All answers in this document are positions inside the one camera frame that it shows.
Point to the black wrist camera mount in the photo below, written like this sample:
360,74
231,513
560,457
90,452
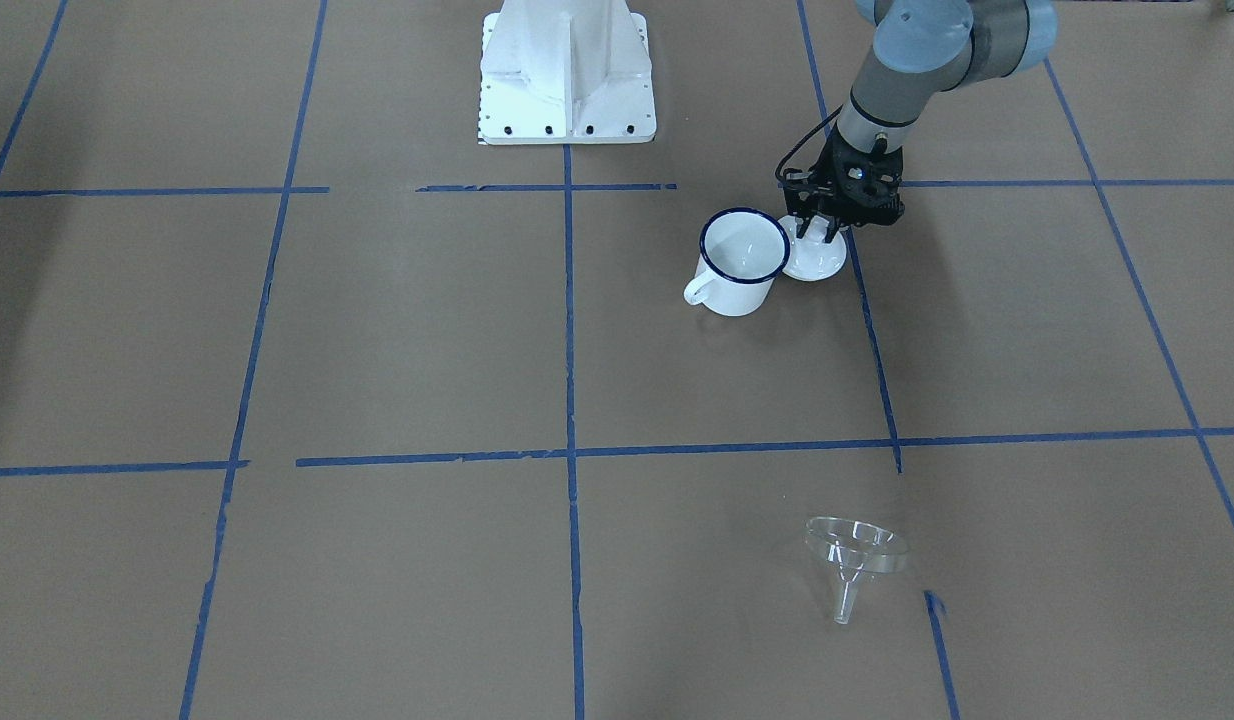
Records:
863,188

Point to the white patterned mug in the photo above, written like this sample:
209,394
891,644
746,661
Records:
741,251

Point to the white ceramic lid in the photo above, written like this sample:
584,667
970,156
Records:
812,261

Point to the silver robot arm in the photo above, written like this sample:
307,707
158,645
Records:
919,49

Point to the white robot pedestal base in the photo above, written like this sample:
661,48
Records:
554,72

